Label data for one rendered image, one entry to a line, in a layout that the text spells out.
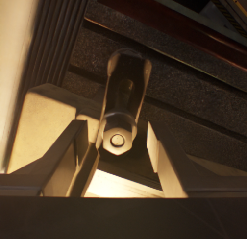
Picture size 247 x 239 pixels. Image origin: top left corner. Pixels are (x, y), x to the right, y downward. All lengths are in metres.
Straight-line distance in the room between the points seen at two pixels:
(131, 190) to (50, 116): 0.14
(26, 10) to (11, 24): 0.05
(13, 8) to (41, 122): 0.29
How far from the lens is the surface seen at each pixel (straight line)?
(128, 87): 0.21
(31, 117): 0.26
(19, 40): 0.47
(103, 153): 0.20
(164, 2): 0.44
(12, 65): 0.49
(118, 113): 0.16
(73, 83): 0.43
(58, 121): 0.25
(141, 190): 0.21
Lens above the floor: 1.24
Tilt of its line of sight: 72 degrees down
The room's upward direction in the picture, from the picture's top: 178 degrees clockwise
